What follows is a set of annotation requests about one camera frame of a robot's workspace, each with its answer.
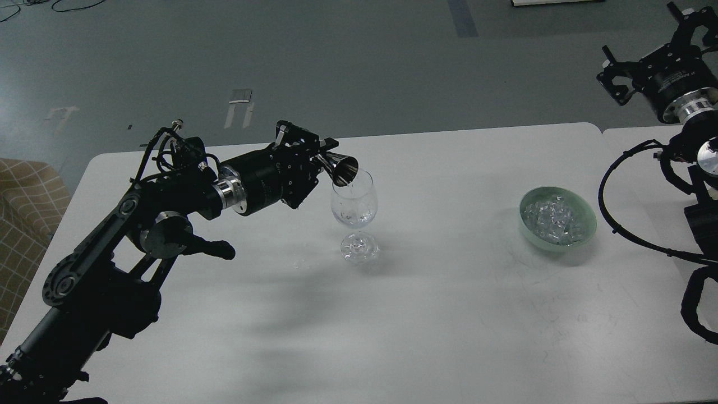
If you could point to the beige checkered chair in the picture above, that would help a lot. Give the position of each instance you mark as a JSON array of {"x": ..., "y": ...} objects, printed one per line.
[{"x": 34, "y": 199}]

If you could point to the clear wine glass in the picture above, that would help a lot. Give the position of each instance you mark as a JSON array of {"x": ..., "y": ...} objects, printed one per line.
[{"x": 355, "y": 206}]

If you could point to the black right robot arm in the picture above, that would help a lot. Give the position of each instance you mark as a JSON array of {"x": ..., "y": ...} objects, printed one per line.
[{"x": 687, "y": 162}]

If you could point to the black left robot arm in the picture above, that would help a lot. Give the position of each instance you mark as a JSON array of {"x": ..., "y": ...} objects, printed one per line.
[{"x": 110, "y": 284}]

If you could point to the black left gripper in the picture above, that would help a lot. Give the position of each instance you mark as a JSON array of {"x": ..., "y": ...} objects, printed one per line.
[{"x": 284, "y": 171}]

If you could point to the pile of ice cubes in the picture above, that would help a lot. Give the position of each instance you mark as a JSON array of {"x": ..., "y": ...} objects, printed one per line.
[{"x": 554, "y": 220}]

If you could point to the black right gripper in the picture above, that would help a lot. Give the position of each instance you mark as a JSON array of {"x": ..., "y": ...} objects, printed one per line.
[{"x": 672, "y": 75}]

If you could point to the steel double jigger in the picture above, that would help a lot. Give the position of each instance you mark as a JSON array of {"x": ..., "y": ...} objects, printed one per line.
[{"x": 341, "y": 168}]

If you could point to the green bowl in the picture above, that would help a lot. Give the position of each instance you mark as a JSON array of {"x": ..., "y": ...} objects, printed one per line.
[{"x": 583, "y": 209}]

